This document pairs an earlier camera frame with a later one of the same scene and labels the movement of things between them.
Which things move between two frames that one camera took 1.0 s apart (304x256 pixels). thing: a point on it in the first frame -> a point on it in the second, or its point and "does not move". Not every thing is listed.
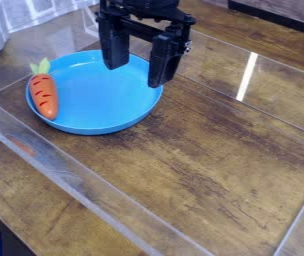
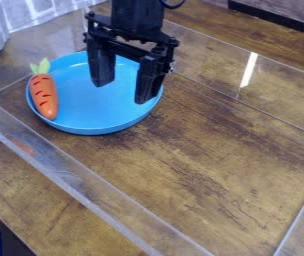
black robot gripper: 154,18 -> 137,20
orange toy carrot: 44,89 does not move
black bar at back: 274,18 does not move
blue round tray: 102,100 does not move
